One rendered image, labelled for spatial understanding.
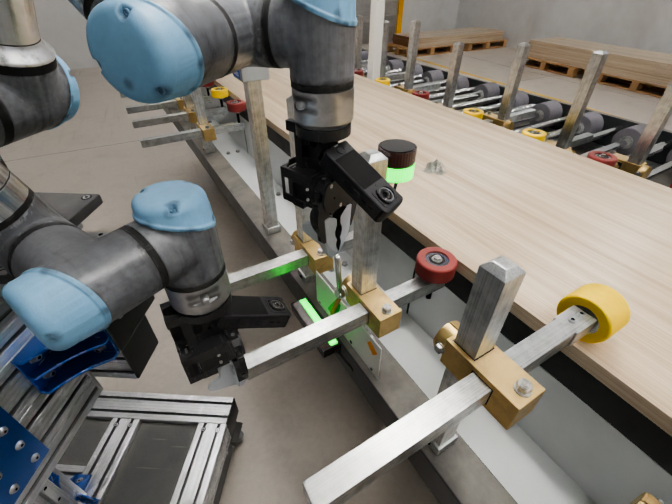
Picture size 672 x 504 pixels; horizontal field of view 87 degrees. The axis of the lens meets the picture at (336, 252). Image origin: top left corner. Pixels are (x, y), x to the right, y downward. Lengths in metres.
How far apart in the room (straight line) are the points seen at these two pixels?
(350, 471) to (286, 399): 1.16
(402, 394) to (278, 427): 0.83
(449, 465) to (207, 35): 0.69
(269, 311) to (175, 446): 0.87
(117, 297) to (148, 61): 0.20
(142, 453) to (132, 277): 1.03
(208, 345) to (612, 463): 0.66
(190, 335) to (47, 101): 0.44
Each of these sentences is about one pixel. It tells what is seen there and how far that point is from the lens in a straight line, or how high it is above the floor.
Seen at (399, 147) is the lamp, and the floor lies 1.15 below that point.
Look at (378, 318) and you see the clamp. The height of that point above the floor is 0.87.
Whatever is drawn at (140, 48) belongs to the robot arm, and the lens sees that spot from 0.34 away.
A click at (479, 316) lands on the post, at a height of 1.04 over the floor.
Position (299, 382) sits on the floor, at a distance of 1.60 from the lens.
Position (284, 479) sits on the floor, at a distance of 1.45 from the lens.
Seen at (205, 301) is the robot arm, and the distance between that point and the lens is 0.45.
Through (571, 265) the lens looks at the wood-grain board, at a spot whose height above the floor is 0.90.
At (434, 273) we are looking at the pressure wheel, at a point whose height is 0.90.
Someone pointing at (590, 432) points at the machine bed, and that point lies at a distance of 0.79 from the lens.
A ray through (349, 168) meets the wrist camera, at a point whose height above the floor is 1.16.
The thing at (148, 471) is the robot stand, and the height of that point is 0.21.
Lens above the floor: 1.36
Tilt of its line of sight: 38 degrees down
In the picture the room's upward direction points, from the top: straight up
